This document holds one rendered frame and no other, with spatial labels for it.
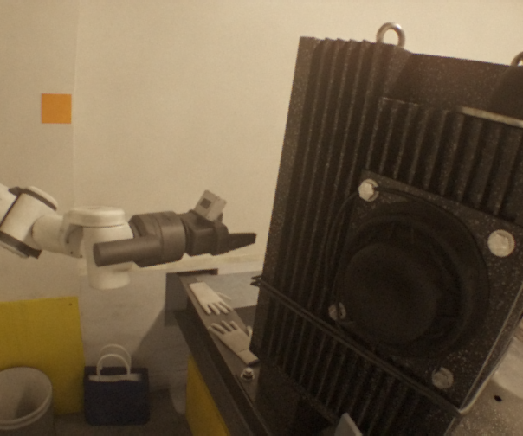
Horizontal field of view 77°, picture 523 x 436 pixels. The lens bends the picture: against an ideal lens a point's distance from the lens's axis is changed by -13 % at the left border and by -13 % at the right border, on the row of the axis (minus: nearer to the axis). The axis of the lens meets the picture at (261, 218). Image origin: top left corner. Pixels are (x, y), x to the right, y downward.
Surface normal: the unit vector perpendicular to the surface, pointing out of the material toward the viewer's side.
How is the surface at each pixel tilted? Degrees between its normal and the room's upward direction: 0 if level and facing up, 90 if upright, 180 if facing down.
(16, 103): 90
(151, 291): 90
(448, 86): 90
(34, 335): 87
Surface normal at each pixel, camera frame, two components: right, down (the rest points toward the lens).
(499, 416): 0.14, -0.93
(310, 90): 0.64, 0.36
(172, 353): 0.44, 0.37
